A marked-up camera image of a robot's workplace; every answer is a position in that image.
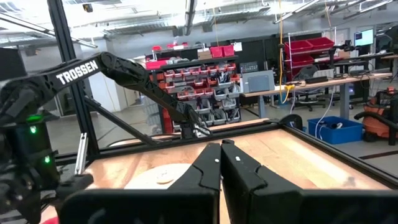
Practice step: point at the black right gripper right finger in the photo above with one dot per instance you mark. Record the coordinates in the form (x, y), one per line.
(248, 193)

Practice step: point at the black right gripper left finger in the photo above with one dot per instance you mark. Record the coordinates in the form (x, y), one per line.
(202, 186)

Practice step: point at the red sugared toy donut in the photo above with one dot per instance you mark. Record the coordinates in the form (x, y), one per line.
(50, 221)

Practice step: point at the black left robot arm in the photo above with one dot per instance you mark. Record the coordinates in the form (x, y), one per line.
(77, 73)

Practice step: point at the white round plate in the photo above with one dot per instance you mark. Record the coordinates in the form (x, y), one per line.
(146, 180)

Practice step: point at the silver aluminium bar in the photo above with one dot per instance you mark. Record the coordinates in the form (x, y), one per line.
(82, 152)

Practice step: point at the shelf with parts bins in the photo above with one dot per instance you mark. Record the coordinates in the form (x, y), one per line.
(199, 87)

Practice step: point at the grey box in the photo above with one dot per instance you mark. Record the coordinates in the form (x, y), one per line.
(258, 81)

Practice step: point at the blue plastic bin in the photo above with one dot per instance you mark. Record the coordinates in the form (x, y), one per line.
(345, 130)

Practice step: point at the black office chair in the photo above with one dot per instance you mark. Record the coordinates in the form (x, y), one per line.
(308, 90)

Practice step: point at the wooden workbench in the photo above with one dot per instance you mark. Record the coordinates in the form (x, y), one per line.
(326, 83)

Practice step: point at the orange shop vacuum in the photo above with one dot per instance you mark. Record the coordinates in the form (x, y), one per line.
(377, 121)

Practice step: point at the rack with red bins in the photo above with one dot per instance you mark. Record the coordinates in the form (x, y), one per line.
(308, 53)

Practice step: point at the small computer monitor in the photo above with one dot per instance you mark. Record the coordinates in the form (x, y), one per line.
(363, 37)

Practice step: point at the black table edge frame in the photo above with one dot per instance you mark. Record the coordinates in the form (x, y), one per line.
(342, 155)

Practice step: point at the black diagonal frame strut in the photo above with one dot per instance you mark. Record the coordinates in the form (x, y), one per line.
(121, 123)

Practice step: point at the black upright frame post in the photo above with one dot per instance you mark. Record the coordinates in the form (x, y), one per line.
(70, 77)

